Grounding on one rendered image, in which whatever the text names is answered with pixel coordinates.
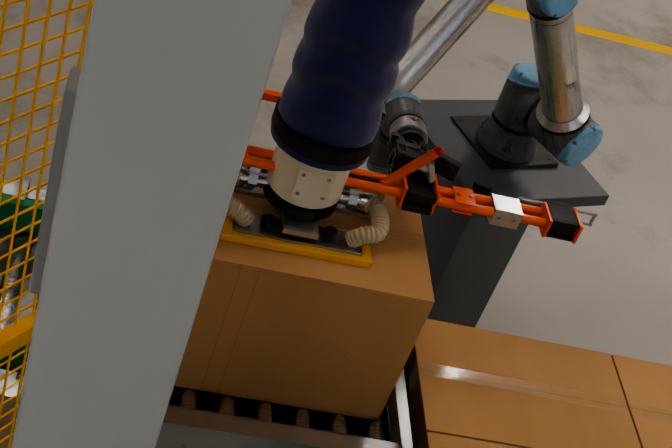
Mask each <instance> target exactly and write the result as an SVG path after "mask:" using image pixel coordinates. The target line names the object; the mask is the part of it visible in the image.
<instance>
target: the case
mask: <svg viewBox="0 0 672 448"><path fill-rule="evenodd" d="M233 197H234V199H235V198H236V199H237V200H240V201H241V203H242V202H243V203H245V204H246V206H248V207H249V209H250V210H251V211H254V212H259V213H264V214H267V213H270V214H272V215H274V216H279V217H282V215H281V211H279V210H278V209H276V208H275V207H274V206H273V205H272V204H271V203H270V202H269V201H268V199H267V198H262V197H257V196H252V195H247V194H242V193H237V192H233ZM383 204H384V205H385V206H386V209H387V211H388V214H389V220H390V222H389V224H390V225H389V231H388V235H386V236H385V239H384V240H383V241H379V242H378V243H377V244H376V243H372V244H370V250H371V258H372V265H371V267H370V268H365V267H360V266H354V265H349V264H344V263H339V262H333V261H328V260H323V259H318V258H313V257H307V256H302V255H297V254H292V253H286V252H281V251H276V250H271V249H266V248H260V247H255V246H250V245H245V244H239V243H234V242H229V241H224V240H220V239H219V241H218V244H217V247H216V251H215V254H214V257H213V260H212V264H211V267H210V270H209V274H208V277H207V280H206V283H205V287H204V290H203V293H202V296H201V300H200V303H199V306H198V310H197V313H196V316H195V319H194V323H193V326H192V329H191V332H190V336H189V339H188V342H187V345H186V349H185V352H184V355H183V359H182V362H181V365H180V368H179V372H178V375H177V378H176V381H175V385H174V386H177V387H183V388H189V389H195V390H201V391H206V392H212V393H218V394H224V395H230V396H236V397H242V398H248V399H253V400H259V401H265V402H271V403H277V404H283V405H289V406H295V407H300V408H306V409H312V410H318V411H324V412H330V413H336V414H342V415H347V416H353V417H359V418H365V419H371V420H378V419H379V417H380V415H381V413H382V411H383V409H384V407H385V405H386V403H387V401H388V399H389V396H390V394H391V392H392V390H393V388H394V386H395V384H396V382H397V380H398V378H399V376H400V374H401V371H402V369H403V367H404V365H405V363H406V361H407V359H408V357H409V355H410V353H411V351H412V349H413V346H414V344H415V342H416V340H417V338H418V336H419V334H420V332H421V330H422V328H423V326H424V324H425V321H426V319H427V317H428V315H429V313H430V311H431V309H432V307H433V305H434V303H435V300H434V294H433V288H432V282H431V275H430V269H429V263H428V257H427V251H426V245H425V239H424V233H423V227H422V221H421V215H420V214H418V213H414V212H409V211H404V210H401V208H400V209H398V208H397V205H396V199H395V197H394V196H389V195H385V198H384V201H383ZM318 224H319V225H324V226H334V227H335V228H339V229H344V230H349V231H350V230H352V229H355V228H360V226H362V227H365V226H368V227H369V226H370V225H371V219H365V218H360V217H355V216H351V215H346V214H341V213H336V212H334V213H333V214H332V215H330V216H329V217H327V218H324V219H320V220H318Z"/></svg>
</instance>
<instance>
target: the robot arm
mask: <svg viewBox="0 0 672 448"><path fill-rule="evenodd" d="M493 1H494V0H448V2H447V3H446V4H445V5H444V6H443V7H442V8H441V9H440V10H439V12H438V13H437V14H436V15H435V16H434V17H433V18H432V19H431V21H430V22H429V23H428V24H427V25H426V26H425V27H424V28H423V29H422V31H421V32H420V33H419V34H418V35H417V36H416V37H415V38H414V39H413V41H412V42H411V43H410V46H409V48H408V51H407V53H406V54H405V56H404V57H403V59H402V60H401V61H400V62H399V72H398V76H397V80H396V84H395V86H394V88H393V90H392V92H391V94H390V95H389V96H388V98H387V99H386V100H385V101H384V107H383V112H382V117H381V122H380V126H379V129H378V131H377V139H376V142H375V144H374V147H373V149H372V152H371V154H370V155H369V157H368V158H369V159H368V160H367V162H366V163H367V168H368V170H369V171H373V172H378V173H382V174H387V175H389V174H391V173H393V172H394V171H396V170H398V169H399V168H401V167H403V166H405V165H406V164H408V163H410V162H411V161H413V160H415V159H417V158H418V157H420V156H422V155H423V154H425V153H427V152H428V151H430V150H432V149H434V148H433V147H432V146H430V145H428V144H427V143H428V135H427V130H426V125H425V120H424V115H423V106H422V104H421V102H420V100H419V98H418V97H417V96H416V95H414V94H412V93H410V92H411V91H412V90H413V89H414V88H415V87H416V86H417V84H418V83H419V82H420V81H421V80H422V79H423V78H424V77H425V76H426V75H427V73H428V72H429V71H430V70H431V69H432V68H433V67H434V66H435V65H436V64H437V62H438V61H439V60H440V59H441V58H442V57H443V56H444V55H445V54H446V53H447V51H448V50H449V49H450V48H451V47H452V46H453V45H454V44H455V43H456V42H457V40H458V39H459V38H460V37H461V36H462V35H463V34H464V33H465V32H466V31H467V29H468V28H469V27H470V26H471V25H472V24H473V23H474V22H475V21H476V20H477V18H478V17H479V16H480V15H481V14H482V13H483V12H484V11H485V10H486V9H487V7H488V6H489V5H490V4H491V3H492V2H493ZM577 3H578V0H526V6H527V11H528V13H529V19H530V26H531V33H532V40H533V47H534V54H535V61H536V62H528V61H525V62H519V63H517V64H515V65H514V66H513V68H512V69H511V71H510V73H509V74H508V76H507V79H506V82H505V84H504V86H503V89H502V91H501V93H500V96H499V98H498V100H497V103H496V105H495V107H494V110H493V112H492V114H491V115H490V116H489V117H488V118H487V119H486V120H485V121H484V122H482V123H481V125H480V126H479V128H478V130H477V133H476V138H477V141H478V142H479V144H480V145H481V146H482V147H483V148H484V149H485V150H486V151H487V152H488V153H490V154H491V155H493V156H495V157H497V158H499V159H502V160H505V161H508V162H513V163H525V162H528V161H530V160H532V159H533V157H534V155H535V153H536V151H537V141H538V142H539V143H540V144H541V145H543V146H544V147H545V148H546V149H547V150H548V151H549V152H550V153H551V154H552V155H553V156H554V157H555V158H556V159H557V160H559V161H560V162H561V163H563V164H564V165H566V166H572V165H575V164H578V163H580V162H582V161H583V160H585V159H586V158H587V157H588V156H590V155H591V154H592V153H593V152H594V151H595V149H596V148H597V147H598V146H599V144H600V142H601V141H602V138H603V129H602V128H601V127H600V125H599V124H597V123H596V122H595V121H594V120H593V119H592V118H591V115H590V106H589V103H588V101H587V99H586V98H585V97H584V96H583V95H582V94H581V85H580V74H579V64H578V53H577V42H576V32H575V21H574V11H573V9H574V7H575V6H576V5H577ZM461 168H462V163H460V162H458V161H457V160H455V159H453V158H451V157H449V156H448V155H446V154H443V155H442V156H440V157H438V158H436V159H435V160H433V161H431V162H430V163H428V164H426V165H424V166H423V167H421V168H419V169H418V170H420V171H422V172H424V173H425V175H426V176H427V181H428V183H429V184H432V183H433V182H434V180H435V173H437V174H439V175H440V176H442V177H444V178H446V179H447V180H449V181H451V182H453V181H454V180H455V179H456V178H457V176H458V174H459V172H460V170H461Z"/></svg>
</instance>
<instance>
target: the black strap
mask: <svg viewBox="0 0 672 448"><path fill-rule="evenodd" d="M280 98H281V97H280ZM280 98H279V99H278V100H277V103H276V105H275V108H274V112H273V115H272V119H271V123H272V128H273V130H274V132H275V134H276V135H277V137H278V138H279V139H280V140H281V141H282V143H284V144H285V145H286V146H287V147H288V148H290V149H291V150H292V151H294V152H296V153H297V154H299V155H301V156H303V157H305V158H307V159H310V160H313V161H315V162H319V163H323V164H328V165H335V166H347V165H353V164H357V163H360V162H362V161H364V160H365V159H366V158H368V157H369V155H370V154H371V152H372V149H373V147H374V144H375V142H376V139H377V134H376V136H375V137H374V139H373V141H372V142H371V143H369V144H368V145H365V146H363V147H360V148H344V147H335V146H331V145H328V144H325V143H322V142H319V141H316V140H313V139H311V138H308V137H306V136H304V135H303V134H301V133H299V132H297V131H295V130H294V129H292V128H291V127H289V126H288V125H287V124H286V122H285V121H284V120H283V118H282V117H281V115H280V113H279V110H278V106H279V102H280Z"/></svg>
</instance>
